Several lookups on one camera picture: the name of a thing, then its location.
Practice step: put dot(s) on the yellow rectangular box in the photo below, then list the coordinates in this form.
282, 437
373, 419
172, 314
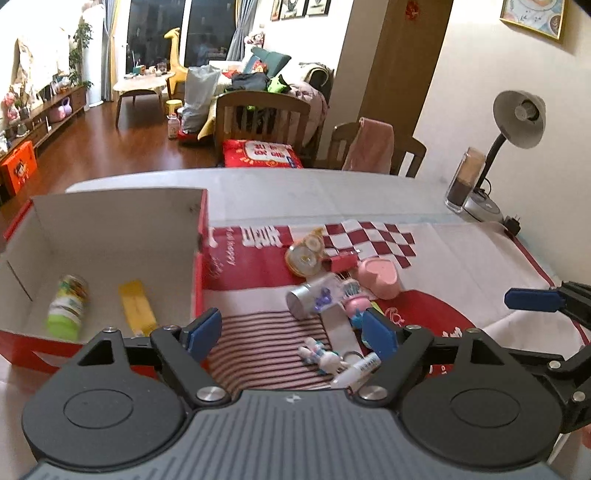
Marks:
137, 311

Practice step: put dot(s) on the green potted plant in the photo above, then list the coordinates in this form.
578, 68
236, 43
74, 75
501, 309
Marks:
80, 42

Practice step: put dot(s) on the pink watering can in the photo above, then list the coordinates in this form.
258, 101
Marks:
60, 112

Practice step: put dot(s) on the wooden chair with towel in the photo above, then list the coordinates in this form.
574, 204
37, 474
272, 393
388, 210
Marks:
409, 153

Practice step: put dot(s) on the yellow giraffe toy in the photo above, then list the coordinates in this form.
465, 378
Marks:
177, 72

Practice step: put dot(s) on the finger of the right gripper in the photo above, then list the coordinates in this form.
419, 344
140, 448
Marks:
572, 299

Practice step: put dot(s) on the small bottle on floor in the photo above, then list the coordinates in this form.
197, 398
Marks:
173, 126

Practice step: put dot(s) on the red cardboard box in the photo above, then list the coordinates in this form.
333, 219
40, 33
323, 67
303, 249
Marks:
106, 238

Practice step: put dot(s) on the clear container with brown contents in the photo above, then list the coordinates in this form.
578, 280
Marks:
465, 179

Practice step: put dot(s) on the wooden tv cabinet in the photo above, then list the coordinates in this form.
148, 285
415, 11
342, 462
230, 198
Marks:
43, 121

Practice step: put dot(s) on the wooden dining chair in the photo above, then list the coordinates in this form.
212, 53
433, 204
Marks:
259, 116

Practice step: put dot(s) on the white plastic bag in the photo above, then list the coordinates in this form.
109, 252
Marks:
200, 85

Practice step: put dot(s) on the red seat cushion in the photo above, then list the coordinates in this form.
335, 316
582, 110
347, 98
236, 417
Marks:
259, 154

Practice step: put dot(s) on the grey desk lamp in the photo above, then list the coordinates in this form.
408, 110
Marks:
521, 119

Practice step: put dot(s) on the orange gift box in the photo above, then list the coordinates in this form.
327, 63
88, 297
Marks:
18, 166

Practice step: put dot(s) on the red white printed cloth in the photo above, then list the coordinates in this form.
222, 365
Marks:
278, 286

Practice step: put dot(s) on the pink heart-shaped box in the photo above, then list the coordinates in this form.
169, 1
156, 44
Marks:
380, 276

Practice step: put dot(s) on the green lid jar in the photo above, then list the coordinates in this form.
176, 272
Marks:
66, 311

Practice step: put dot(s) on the brown wooden door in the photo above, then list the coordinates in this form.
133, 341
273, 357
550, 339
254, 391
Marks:
406, 57

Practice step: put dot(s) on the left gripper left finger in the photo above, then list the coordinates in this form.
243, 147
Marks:
162, 370

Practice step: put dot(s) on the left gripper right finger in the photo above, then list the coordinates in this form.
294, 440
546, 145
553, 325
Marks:
408, 353

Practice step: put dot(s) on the pink towel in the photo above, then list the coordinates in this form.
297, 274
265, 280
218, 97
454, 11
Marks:
372, 149

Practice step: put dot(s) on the framed wall picture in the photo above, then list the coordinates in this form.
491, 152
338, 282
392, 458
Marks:
540, 16

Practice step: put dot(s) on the round coffee table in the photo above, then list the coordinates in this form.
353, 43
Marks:
141, 85

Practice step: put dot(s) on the white lip balm tube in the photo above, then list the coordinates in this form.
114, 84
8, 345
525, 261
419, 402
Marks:
355, 375

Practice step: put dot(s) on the white rabbit astronaut figurine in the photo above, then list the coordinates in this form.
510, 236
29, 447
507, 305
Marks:
314, 352

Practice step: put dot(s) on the pink blue small toy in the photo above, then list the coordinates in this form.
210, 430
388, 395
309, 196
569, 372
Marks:
355, 301

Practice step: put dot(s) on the clear jar with blue beads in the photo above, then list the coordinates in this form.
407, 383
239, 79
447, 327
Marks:
315, 295

